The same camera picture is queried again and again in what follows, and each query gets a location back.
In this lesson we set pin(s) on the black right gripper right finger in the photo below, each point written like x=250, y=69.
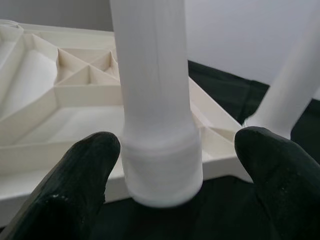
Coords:
x=282, y=187

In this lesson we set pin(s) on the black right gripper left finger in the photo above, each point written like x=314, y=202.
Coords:
x=70, y=200

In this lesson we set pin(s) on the white plastic children table top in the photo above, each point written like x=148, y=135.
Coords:
x=75, y=120

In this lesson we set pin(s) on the white plastic table leg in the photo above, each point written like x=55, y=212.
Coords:
x=155, y=75
x=287, y=100

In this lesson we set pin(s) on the black tablecloth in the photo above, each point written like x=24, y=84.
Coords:
x=225, y=90

